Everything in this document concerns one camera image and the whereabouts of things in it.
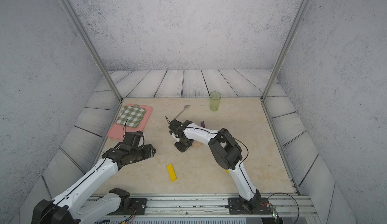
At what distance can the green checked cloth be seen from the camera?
1071 mm

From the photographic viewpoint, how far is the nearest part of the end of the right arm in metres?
0.70

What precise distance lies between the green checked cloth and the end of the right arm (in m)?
0.33
